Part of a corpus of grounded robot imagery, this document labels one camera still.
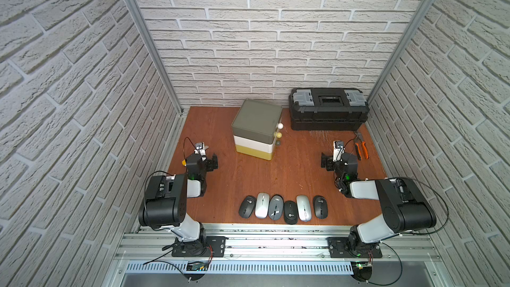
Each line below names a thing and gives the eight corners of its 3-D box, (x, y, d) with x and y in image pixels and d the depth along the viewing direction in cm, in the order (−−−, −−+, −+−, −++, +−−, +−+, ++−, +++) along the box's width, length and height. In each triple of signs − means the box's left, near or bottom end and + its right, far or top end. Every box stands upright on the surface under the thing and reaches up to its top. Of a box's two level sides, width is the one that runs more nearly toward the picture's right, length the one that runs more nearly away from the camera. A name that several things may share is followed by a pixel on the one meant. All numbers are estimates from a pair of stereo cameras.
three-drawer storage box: (233, 154, 102) (228, 128, 86) (246, 125, 115) (243, 98, 99) (270, 163, 99) (272, 138, 83) (279, 132, 112) (282, 105, 96)
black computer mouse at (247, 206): (236, 215, 83) (235, 213, 81) (245, 195, 89) (245, 193, 87) (249, 220, 82) (249, 219, 80) (257, 200, 88) (257, 198, 86)
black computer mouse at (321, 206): (315, 218, 83) (317, 217, 81) (312, 197, 88) (313, 195, 86) (328, 218, 83) (330, 217, 81) (324, 197, 88) (325, 195, 86)
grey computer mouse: (268, 220, 82) (268, 218, 80) (268, 197, 88) (268, 194, 86) (283, 220, 82) (284, 218, 80) (282, 197, 88) (282, 195, 86)
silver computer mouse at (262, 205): (255, 218, 83) (255, 216, 81) (255, 194, 89) (255, 192, 87) (269, 218, 83) (269, 216, 81) (268, 194, 89) (269, 192, 87)
